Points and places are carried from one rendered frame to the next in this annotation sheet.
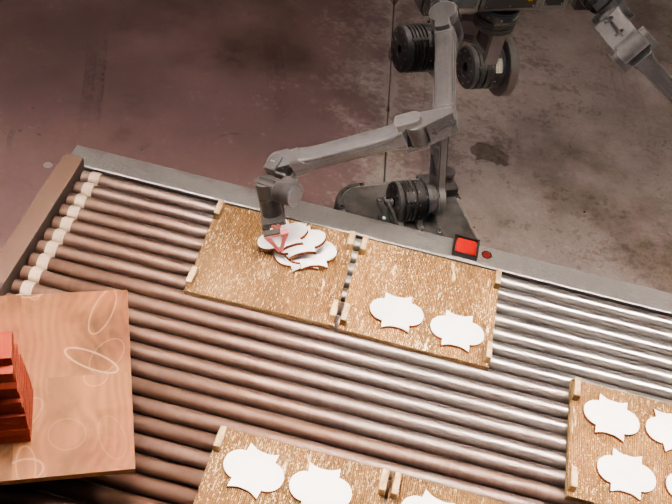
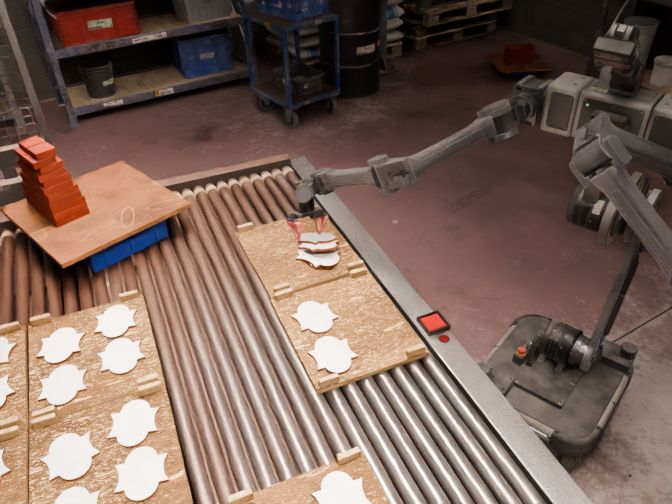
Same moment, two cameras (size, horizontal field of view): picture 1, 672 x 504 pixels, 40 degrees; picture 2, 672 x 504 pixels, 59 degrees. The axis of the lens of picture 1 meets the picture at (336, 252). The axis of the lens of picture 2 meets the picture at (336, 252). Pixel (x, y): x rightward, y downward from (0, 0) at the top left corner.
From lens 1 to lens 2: 191 cm
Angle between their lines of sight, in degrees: 48
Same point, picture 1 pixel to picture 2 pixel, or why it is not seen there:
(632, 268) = not seen: outside the picture
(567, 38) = not seen: outside the picture
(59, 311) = (153, 193)
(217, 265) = (268, 232)
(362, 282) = (325, 290)
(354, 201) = (530, 325)
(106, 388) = (111, 230)
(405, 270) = (363, 303)
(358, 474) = (149, 368)
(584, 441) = (296, 491)
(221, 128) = (519, 254)
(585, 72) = not seen: outside the picture
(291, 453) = (143, 330)
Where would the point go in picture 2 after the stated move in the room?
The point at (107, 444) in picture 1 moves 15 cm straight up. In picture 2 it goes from (72, 248) to (58, 211)
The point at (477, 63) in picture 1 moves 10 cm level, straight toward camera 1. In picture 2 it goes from (576, 196) to (549, 202)
